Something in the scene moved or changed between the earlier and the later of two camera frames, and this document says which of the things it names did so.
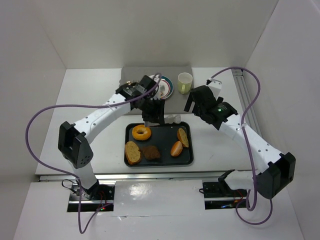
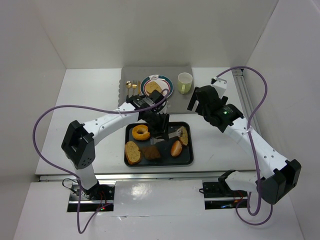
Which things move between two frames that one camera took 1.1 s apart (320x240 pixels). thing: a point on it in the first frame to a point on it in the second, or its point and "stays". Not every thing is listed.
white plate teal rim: (165, 86) stays
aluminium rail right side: (252, 118) stays
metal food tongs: (168, 119) to (177, 133)
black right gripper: (194, 99) stays
